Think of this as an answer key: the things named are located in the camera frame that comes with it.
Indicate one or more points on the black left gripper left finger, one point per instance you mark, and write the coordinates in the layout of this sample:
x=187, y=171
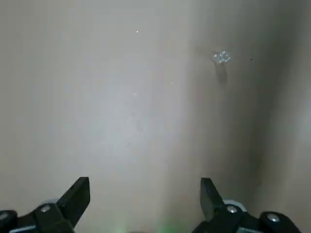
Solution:
x=68, y=208

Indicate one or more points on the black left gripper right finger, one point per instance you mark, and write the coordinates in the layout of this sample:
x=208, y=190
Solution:
x=213, y=206

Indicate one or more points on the small clear glass vial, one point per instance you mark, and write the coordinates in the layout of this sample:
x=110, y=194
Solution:
x=222, y=57

